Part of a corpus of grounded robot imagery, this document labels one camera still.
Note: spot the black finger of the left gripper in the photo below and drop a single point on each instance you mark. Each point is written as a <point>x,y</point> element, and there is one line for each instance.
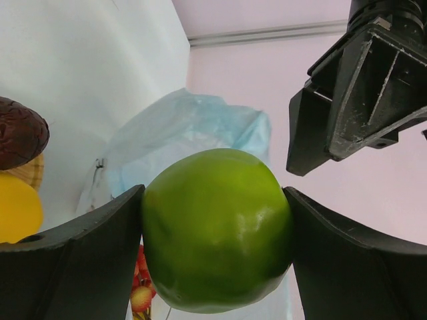
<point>308,119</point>

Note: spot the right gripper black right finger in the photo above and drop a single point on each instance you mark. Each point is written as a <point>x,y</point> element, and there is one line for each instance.
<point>346,270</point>

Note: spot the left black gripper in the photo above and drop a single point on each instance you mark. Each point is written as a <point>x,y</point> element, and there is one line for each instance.
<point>381,80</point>

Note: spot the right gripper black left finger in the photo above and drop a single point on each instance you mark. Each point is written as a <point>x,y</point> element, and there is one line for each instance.
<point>82,269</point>

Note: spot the yellow fake lemon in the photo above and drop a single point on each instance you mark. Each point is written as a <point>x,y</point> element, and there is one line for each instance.
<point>21,209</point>

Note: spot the woven bamboo tray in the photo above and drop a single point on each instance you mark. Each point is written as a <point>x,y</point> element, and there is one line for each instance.
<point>31,173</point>

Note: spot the blue plastic bag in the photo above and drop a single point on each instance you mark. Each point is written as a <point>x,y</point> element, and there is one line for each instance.
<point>174,127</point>

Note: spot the light green fake fruit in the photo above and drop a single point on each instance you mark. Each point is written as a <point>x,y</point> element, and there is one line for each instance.
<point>218,234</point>

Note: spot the dark red fake fruit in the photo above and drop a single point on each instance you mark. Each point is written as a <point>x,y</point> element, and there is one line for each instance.
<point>24,134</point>

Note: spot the fake strawberries cluster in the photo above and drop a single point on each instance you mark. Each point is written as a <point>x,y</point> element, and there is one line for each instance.
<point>142,292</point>

